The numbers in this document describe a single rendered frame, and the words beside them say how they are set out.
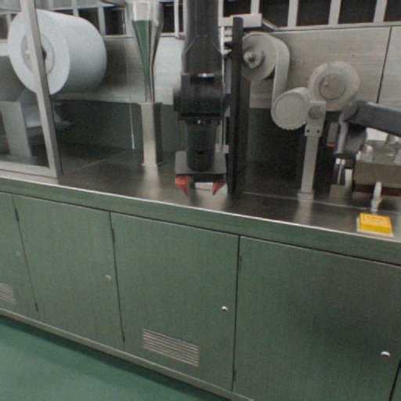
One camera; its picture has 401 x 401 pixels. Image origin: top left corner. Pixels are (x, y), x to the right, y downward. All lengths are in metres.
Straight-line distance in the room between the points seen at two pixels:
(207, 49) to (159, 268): 0.87
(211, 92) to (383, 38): 1.03
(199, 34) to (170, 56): 1.14
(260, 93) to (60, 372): 1.55
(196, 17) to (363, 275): 0.79
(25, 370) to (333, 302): 1.41
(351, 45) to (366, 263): 0.83
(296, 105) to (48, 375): 1.56
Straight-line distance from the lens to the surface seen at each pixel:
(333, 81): 1.14
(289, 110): 1.18
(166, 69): 1.68
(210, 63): 0.54
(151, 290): 1.32
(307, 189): 1.18
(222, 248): 1.08
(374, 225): 0.97
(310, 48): 1.49
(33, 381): 1.85
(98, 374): 1.78
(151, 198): 1.11
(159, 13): 1.44
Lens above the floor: 1.30
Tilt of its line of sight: 21 degrees down
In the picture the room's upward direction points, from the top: straight up
